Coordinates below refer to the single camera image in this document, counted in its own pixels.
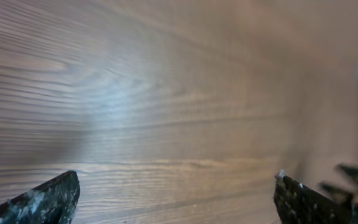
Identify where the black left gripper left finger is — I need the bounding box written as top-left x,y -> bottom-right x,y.
0,170 -> 80,224

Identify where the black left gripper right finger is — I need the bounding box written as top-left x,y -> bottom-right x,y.
273,170 -> 352,224

